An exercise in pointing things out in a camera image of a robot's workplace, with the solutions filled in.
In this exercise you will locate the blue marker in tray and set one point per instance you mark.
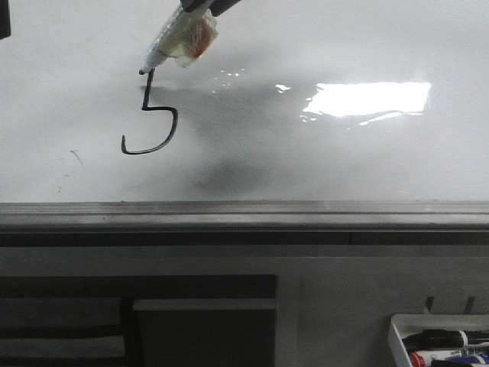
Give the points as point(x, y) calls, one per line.
point(463, 361)

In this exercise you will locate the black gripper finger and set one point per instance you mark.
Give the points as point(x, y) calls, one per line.
point(219, 7)
point(192, 5)

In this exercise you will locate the dark slatted rack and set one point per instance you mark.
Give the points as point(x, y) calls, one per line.
point(90, 321)

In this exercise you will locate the black capped marker in tray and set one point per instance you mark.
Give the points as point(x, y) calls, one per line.
point(445, 339)

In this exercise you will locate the white whiteboard with frame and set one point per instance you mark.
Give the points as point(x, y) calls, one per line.
point(301, 116)

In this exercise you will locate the white black whiteboard marker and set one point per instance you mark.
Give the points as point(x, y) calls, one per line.
point(185, 37)

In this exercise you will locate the white marker tray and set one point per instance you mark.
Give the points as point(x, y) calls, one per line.
point(404, 325)

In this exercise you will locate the red capped marker in tray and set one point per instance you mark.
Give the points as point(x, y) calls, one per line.
point(425, 357)

